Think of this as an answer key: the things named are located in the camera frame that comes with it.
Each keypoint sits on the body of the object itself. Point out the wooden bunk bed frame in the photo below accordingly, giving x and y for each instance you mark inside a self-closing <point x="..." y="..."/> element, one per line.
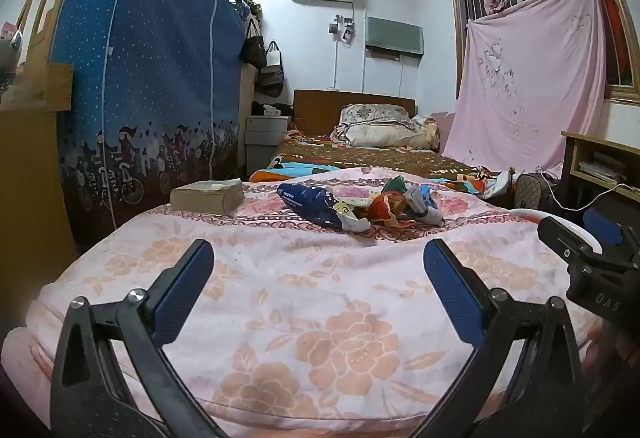
<point x="30" y="158"/>

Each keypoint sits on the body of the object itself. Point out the green wrapper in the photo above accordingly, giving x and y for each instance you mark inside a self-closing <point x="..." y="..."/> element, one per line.
<point x="395" y="184"/>

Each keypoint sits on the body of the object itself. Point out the white nightstand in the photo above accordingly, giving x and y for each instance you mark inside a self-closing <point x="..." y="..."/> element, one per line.
<point x="262" y="141"/>

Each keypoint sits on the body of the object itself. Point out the beige tissue pack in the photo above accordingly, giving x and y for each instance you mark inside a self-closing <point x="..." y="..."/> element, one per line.
<point x="205" y="195"/>

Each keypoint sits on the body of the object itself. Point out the brown colourful patterned bedspread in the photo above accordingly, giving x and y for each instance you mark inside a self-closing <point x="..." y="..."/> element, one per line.
<point x="360" y="161"/>

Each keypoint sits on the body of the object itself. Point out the grey covered wall television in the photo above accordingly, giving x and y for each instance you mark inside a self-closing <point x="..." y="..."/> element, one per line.
<point x="395" y="36"/>

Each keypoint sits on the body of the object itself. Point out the pink floral blanket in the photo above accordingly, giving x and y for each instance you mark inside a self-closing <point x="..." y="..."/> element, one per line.
<point x="320" y="278"/>

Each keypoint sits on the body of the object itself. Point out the dark blue snack bag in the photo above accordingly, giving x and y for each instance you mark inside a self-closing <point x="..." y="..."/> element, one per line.
<point x="310" y="203"/>

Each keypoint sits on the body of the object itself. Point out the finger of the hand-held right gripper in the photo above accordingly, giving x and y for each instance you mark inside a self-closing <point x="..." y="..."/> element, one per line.
<point x="562" y="240"/>
<point x="595" y="220"/>

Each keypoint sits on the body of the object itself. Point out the cream pillow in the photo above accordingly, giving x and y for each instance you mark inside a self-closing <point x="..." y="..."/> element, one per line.
<point x="385" y="136"/>

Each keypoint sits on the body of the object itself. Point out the stack of papers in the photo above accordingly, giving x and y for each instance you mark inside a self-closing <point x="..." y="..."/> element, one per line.
<point x="602" y="168"/>

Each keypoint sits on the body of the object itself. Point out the tissue box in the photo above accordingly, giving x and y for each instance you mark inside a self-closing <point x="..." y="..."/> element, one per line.
<point x="271" y="110"/>

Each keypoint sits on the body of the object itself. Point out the wooden shelf desk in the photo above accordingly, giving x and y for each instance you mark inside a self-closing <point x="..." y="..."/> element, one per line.
<point x="572" y="153"/>

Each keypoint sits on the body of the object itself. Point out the folded cream quilt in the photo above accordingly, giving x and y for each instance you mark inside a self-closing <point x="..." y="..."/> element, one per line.
<point x="429" y="131"/>

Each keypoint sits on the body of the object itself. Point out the red hanging cloth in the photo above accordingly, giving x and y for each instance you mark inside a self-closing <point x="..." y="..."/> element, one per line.
<point x="612" y="18"/>

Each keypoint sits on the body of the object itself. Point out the brown checked bag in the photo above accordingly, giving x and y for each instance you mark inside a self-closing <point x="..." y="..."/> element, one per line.
<point x="532" y="193"/>

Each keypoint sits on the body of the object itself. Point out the hanging bags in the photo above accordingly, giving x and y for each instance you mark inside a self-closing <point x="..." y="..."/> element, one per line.
<point x="271" y="73"/>

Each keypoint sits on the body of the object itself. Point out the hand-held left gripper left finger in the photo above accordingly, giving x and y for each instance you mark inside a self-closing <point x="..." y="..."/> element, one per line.
<point x="182" y="298"/>

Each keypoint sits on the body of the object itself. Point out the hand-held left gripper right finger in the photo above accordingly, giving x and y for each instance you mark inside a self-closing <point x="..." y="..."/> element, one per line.
<point x="452" y="293"/>

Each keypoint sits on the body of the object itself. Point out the red orange wrapper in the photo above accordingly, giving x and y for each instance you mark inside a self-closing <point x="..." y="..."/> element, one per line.
<point x="385" y="208"/>

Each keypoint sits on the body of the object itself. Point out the pink hanging sheet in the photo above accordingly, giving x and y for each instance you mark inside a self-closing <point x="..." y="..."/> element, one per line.
<point x="525" y="78"/>

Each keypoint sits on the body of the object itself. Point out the black handbag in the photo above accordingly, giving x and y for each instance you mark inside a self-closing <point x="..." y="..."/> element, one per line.
<point x="254" y="48"/>

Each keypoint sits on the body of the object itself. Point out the brown wooden headboard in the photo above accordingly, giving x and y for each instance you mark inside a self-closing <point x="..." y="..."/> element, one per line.
<point x="320" y="106"/>

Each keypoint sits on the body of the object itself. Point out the blue dotted fabric wardrobe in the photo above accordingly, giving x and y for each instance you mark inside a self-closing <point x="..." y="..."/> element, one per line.
<point x="140" y="43"/>

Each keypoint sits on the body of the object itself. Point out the red basin with white rim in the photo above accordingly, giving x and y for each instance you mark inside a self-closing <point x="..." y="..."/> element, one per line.
<point x="525" y="212"/>

